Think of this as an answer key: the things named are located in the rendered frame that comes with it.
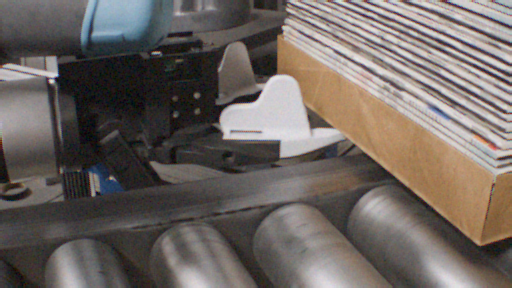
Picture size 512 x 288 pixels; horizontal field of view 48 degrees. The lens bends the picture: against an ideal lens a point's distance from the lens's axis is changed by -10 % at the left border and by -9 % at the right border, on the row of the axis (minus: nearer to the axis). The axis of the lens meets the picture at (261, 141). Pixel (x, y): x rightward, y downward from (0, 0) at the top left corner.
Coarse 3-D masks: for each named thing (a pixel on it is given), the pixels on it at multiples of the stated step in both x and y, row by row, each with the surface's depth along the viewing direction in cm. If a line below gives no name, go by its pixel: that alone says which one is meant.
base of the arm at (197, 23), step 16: (176, 0) 71; (192, 0) 72; (208, 0) 72; (224, 0) 73; (240, 0) 75; (176, 16) 72; (192, 16) 72; (208, 16) 72; (224, 16) 73; (240, 16) 75
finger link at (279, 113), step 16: (272, 80) 44; (288, 80) 43; (272, 96) 44; (288, 96) 44; (224, 112) 45; (240, 112) 45; (256, 112) 44; (272, 112) 44; (288, 112) 44; (304, 112) 44; (224, 128) 45; (240, 128) 45; (256, 128) 45; (272, 128) 45; (288, 128) 45; (304, 128) 45; (320, 128) 46; (288, 144) 44; (304, 144) 45; (320, 144) 45
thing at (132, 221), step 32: (320, 160) 44; (352, 160) 44; (128, 192) 39; (160, 192) 39; (192, 192) 39; (224, 192) 40; (256, 192) 40; (288, 192) 40; (320, 192) 40; (352, 192) 40; (0, 224) 35; (32, 224) 35; (64, 224) 35; (96, 224) 35; (128, 224) 36; (160, 224) 36; (224, 224) 37; (256, 224) 38; (0, 256) 33; (32, 256) 33; (128, 256) 36
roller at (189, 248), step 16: (192, 224) 36; (160, 240) 35; (176, 240) 35; (192, 240) 34; (208, 240) 34; (224, 240) 36; (160, 256) 34; (176, 256) 33; (192, 256) 33; (208, 256) 33; (224, 256) 33; (160, 272) 34; (176, 272) 32; (192, 272) 32; (208, 272) 31; (224, 272) 31; (240, 272) 32
